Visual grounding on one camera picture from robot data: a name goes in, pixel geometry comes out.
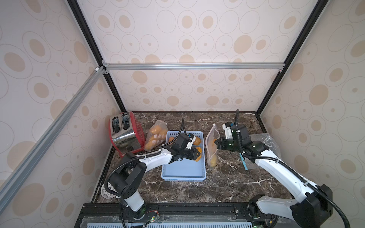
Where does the silver aluminium rail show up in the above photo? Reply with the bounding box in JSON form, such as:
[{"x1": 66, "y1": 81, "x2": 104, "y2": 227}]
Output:
[
  {"x1": 105, "y1": 62, "x2": 285, "y2": 71},
  {"x1": 1, "y1": 66, "x2": 106, "y2": 213}
]

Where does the light blue plastic basket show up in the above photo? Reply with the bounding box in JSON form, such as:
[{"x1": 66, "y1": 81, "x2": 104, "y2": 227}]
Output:
[{"x1": 161, "y1": 131, "x2": 206, "y2": 182}]

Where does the clear zipper bag pink strip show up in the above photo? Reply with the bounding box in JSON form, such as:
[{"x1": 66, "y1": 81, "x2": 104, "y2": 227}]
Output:
[
  {"x1": 144, "y1": 120, "x2": 168, "y2": 147},
  {"x1": 205, "y1": 123, "x2": 220, "y2": 168}
]

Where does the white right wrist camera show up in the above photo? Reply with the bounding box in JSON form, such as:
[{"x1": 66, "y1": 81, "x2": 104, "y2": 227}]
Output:
[{"x1": 222, "y1": 122, "x2": 233, "y2": 139}]

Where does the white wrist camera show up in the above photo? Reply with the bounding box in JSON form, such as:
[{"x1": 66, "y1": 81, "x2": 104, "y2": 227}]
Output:
[
  {"x1": 186, "y1": 134, "x2": 196, "y2": 150},
  {"x1": 222, "y1": 122, "x2": 233, "y2": 139}
]

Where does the red and chrome toaster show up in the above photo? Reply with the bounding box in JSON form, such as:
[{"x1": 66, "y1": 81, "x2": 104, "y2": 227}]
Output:
[{"x1": 109, "y1": 111, "x2": 145, "y2": 158}]

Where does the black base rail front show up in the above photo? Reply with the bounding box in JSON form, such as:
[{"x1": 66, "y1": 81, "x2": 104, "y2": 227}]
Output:
[{"x1": 75, "y1": 201, "x2": 320, "y2": 228}]

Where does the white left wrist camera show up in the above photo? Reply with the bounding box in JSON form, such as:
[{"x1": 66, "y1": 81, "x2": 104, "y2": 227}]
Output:
[{"x1": 186, "y1": 134, "x2": 196, "y2": 150}]

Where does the silver aluminium rail back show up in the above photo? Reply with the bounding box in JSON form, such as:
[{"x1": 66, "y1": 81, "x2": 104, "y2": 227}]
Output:
[{"x1": 105, "y1": 62, "x2": 285, "y2": 71}]

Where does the clear zipper bag blue strip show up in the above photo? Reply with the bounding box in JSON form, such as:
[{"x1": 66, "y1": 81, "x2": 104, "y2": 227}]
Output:
[{"x1": 240, "y1": 133, "x2": 281, "y2": 171}]

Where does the white perforated round object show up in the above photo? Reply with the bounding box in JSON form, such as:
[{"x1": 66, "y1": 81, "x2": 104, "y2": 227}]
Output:
[{"x1": 100, "y1": 182, "x2": 119, "y2": 200}]

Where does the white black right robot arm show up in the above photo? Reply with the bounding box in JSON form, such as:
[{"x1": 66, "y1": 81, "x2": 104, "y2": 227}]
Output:
[{"x1": 214, "y1": 110, "x2": 351, "y2": 228}]

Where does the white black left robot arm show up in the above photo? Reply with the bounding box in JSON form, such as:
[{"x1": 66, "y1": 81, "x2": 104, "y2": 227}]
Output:
[{"x1": 104, "y1": 119, "x2": 202, "y2": 217}]

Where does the silver aluminium rail left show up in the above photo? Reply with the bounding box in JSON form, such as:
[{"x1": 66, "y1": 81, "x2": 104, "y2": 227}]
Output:
[{"x1": 1, "y1": 66, "x2": 106, "y2": 213}]

